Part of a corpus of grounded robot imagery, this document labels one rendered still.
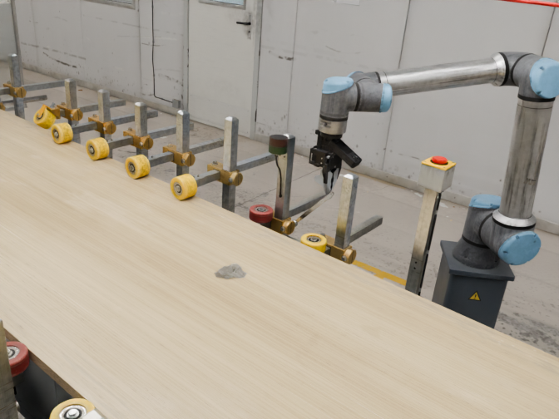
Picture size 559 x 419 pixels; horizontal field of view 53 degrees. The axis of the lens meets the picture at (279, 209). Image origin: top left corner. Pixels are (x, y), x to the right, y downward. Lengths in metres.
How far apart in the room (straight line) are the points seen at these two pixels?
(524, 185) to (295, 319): 1.07
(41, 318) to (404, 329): 0.85
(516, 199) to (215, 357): 1.29
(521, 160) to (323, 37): 3.06
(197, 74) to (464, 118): 2.74
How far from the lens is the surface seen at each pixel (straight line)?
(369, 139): 4.78
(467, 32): 4.36
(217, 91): 5.70
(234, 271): 1.51
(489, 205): 2.30
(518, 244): 2.18
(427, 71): 1.98
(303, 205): 2.06
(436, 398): 1.24
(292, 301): 1.43
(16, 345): 1.33
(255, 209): 1.89
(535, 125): 2.05
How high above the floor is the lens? 1.70
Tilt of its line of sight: 25 degrees down
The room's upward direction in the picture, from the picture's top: 5 degrees clockwise
